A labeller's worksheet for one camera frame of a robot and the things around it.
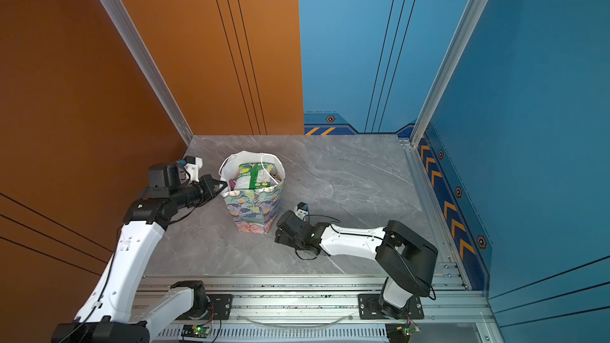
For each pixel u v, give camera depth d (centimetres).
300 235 63
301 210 78
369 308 72
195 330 71
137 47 85
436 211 99
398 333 70
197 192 64
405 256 44
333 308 75
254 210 78
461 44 84
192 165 68
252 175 81
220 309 73
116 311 39
